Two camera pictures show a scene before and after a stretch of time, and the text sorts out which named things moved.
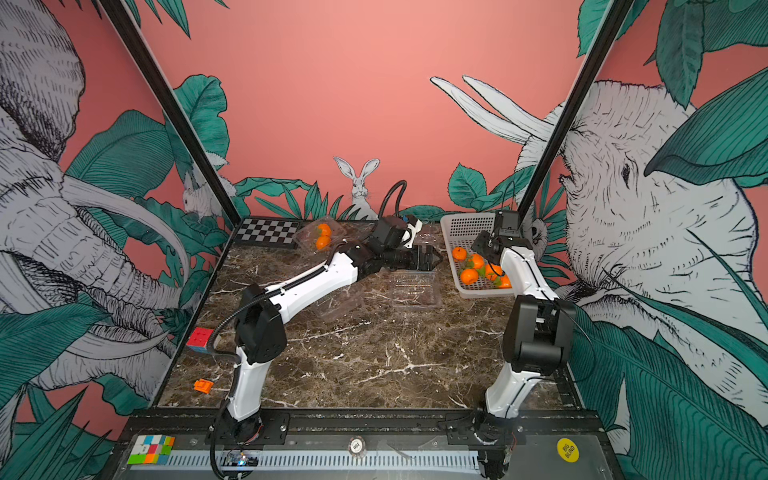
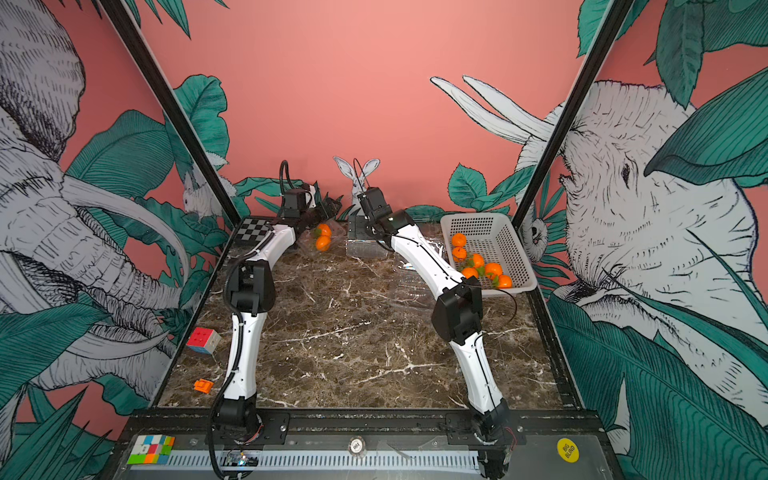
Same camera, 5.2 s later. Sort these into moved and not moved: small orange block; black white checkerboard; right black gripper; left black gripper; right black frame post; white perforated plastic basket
Moved: left black gripper; right black gripper
Not moved: white perforated plastic basket; right black frame post; small orange block; black white checkerboard
